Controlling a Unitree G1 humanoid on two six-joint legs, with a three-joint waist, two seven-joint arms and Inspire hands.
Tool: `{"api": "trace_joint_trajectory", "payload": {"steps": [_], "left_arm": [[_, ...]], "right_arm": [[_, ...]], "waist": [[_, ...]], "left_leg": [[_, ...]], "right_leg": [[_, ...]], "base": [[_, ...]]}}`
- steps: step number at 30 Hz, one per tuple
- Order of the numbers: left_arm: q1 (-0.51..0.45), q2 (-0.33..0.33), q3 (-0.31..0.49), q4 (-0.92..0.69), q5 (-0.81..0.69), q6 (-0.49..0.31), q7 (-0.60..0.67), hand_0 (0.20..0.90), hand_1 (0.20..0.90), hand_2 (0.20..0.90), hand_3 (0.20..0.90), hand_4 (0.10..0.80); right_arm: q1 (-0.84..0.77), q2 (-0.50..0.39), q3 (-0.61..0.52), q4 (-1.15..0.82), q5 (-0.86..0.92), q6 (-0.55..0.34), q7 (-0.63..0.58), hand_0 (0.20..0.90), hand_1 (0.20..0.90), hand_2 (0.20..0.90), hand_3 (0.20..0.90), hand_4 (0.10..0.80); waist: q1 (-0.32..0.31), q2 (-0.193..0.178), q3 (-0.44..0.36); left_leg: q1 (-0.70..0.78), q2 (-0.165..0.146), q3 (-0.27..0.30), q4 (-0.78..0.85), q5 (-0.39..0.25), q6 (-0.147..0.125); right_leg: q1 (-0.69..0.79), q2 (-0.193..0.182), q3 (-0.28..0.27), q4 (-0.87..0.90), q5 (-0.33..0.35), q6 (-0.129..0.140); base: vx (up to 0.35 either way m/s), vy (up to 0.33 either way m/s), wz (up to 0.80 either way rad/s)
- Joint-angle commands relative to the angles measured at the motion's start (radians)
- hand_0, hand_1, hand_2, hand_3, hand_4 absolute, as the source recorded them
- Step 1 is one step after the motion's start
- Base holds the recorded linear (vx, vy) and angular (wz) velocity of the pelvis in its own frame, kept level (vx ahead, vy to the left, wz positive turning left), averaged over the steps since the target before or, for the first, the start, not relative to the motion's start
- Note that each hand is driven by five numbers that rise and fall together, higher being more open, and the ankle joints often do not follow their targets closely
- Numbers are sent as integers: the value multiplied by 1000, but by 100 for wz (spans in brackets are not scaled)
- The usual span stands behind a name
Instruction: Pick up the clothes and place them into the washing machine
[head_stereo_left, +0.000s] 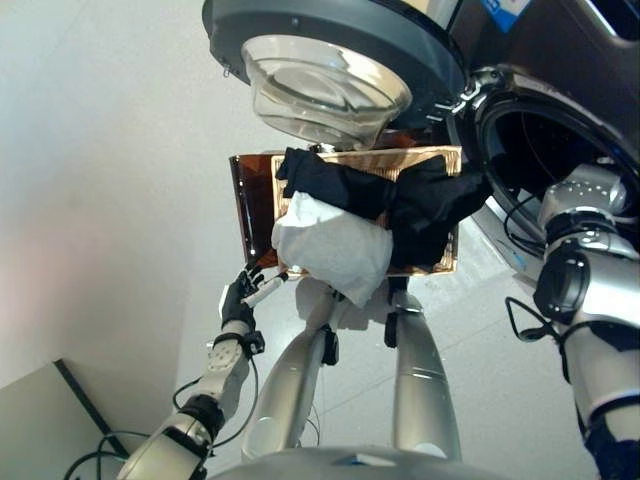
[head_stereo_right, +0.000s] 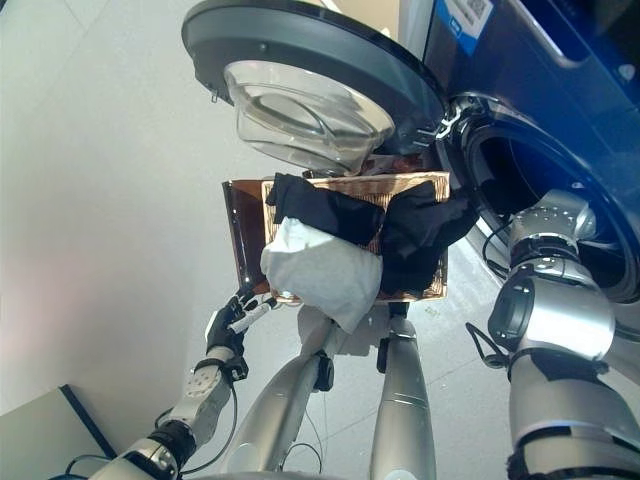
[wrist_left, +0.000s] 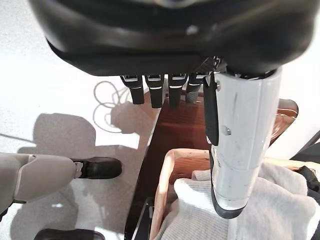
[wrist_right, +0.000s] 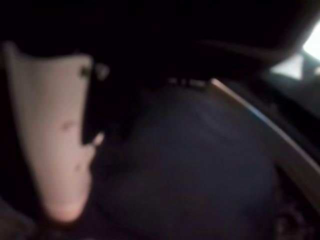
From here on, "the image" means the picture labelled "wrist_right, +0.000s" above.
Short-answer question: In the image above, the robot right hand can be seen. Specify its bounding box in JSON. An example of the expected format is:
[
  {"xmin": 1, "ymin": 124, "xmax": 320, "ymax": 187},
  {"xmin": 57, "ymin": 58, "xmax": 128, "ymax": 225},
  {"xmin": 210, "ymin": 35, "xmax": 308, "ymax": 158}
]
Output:
[{"xmin": 0, "ymin": 0, "xmax": 308, "ymax": 223}]

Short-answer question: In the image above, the blue garment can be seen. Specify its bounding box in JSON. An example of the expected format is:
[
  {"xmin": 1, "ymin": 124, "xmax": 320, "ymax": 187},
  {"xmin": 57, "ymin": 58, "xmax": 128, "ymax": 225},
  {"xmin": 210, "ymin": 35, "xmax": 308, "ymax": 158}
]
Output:
[{"xmin": 94, "ymin": 83, "xmax": 278, "ymax": 240}]

